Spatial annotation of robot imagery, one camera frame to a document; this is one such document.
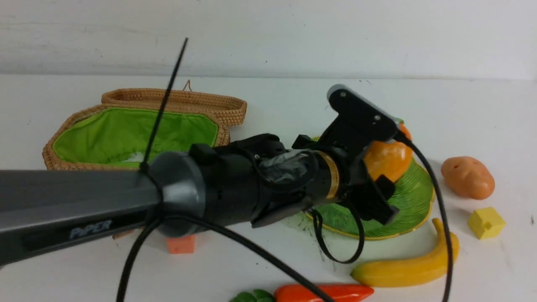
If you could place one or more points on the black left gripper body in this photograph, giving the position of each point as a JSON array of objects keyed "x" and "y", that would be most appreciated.
[{"x": 355, "y": 193}]

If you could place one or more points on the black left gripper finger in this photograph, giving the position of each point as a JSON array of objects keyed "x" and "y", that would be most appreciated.
[{"x": 374, "y": 200}]

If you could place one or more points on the orange yellow toy mango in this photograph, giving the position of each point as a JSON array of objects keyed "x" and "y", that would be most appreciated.
[{"x": 391, "y": 160}]

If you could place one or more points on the yellow toy banana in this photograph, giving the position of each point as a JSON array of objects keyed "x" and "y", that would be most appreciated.
[{"x": 406, "y": 272}]

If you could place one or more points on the brown toy potato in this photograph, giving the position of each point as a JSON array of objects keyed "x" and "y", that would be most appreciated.
[{"x": 468, "y": 177}]

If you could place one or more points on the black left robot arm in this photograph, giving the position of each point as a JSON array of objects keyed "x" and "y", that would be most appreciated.
[{"x": 255, "y": 180}]

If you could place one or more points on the green glass leaf plate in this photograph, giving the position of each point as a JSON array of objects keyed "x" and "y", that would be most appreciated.
[{"x": 414, "y": 195}]

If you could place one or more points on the yellow foam cube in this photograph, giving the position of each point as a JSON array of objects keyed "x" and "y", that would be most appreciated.
[{"x": 486, "y": 223}]

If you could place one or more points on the orange foam cube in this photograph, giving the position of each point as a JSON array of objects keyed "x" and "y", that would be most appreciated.
[{"x": 183, "y": 245}]

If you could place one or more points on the woven wicker basket green lining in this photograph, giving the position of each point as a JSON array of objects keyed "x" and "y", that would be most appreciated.
[{"x": 108, "y": 137}]

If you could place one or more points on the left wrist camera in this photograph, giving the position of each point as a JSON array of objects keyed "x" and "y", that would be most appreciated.
[{"x": 358, "y": 123}]

